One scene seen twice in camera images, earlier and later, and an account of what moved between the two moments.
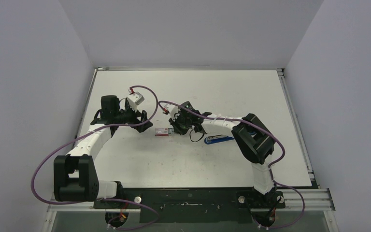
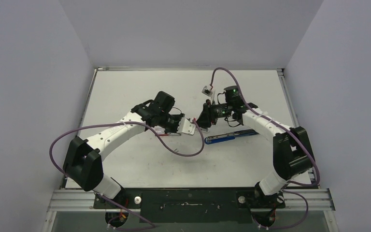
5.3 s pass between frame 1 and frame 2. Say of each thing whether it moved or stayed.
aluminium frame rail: stayed
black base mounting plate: stayed
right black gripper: moved
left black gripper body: moved
